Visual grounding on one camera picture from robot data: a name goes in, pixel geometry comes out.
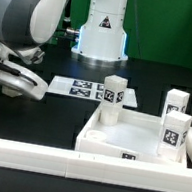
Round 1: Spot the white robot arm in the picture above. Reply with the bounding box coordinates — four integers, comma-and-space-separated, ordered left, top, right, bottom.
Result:
0, 0, 128, 100

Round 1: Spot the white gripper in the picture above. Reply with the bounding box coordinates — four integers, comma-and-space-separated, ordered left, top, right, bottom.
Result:
0, 59, 48, 100

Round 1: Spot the white square table top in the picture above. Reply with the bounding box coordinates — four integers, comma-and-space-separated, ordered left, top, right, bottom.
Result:
75, 107, 187, 169

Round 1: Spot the white marker tag sheet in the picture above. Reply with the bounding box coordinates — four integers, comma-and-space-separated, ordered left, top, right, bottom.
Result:
45, 73, 142, 109

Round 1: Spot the white front fence bar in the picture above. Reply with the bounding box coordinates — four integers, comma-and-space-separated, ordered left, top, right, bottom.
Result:
0, 139, 192, 192

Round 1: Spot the black cable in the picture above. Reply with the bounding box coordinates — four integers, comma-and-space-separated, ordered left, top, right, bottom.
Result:
50, 25, 82, 48

